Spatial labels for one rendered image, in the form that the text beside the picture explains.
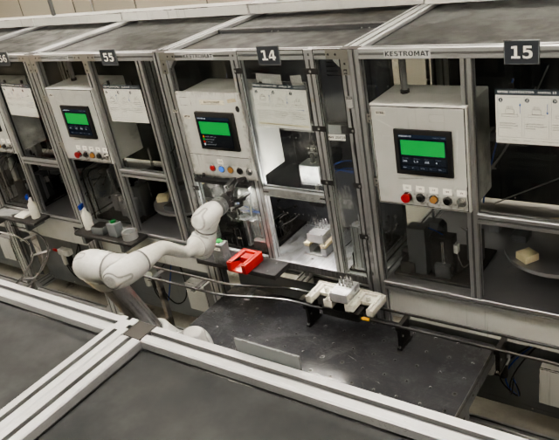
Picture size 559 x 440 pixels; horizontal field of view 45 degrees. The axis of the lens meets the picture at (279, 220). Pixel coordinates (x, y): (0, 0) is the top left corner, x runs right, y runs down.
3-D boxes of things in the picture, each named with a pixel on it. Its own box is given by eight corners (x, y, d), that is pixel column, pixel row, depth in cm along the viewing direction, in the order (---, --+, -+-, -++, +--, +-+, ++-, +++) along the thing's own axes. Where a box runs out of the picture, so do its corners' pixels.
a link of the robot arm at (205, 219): (206, 195, 315) (203, 218, 323) (188, 209, 303) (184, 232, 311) (226, 204, 312) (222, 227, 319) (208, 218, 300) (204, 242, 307)
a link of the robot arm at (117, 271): (146, 249, 270) (121, 244, 277) (115, 270, 257) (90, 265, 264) (153, 278, 276) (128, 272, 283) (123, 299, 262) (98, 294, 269)
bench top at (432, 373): (101, 409, 316) (100, 402, 314) (237, 290, 390) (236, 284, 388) (394, 534, 231) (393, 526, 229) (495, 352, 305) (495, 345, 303)
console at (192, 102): (191, 175, 361) (170, 92, 341) (224, 155, 381) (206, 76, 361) (253, 183, 337) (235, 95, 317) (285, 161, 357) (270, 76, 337)
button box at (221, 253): (214, 262, 368) (209, 243, 362) (223, 254, 373) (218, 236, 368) (225, 264, 363) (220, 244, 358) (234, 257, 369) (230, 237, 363)
